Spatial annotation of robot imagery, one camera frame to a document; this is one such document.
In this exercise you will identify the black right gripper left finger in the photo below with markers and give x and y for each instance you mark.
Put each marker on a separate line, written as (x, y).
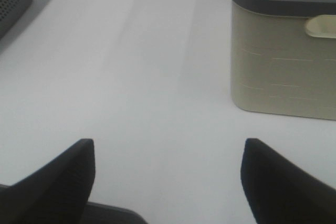
(55, 193)

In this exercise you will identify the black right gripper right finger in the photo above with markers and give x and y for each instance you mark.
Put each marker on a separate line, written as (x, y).
(278, 191)

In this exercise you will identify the beige basket grey rim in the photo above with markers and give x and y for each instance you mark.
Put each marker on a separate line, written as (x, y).
(283, 57)

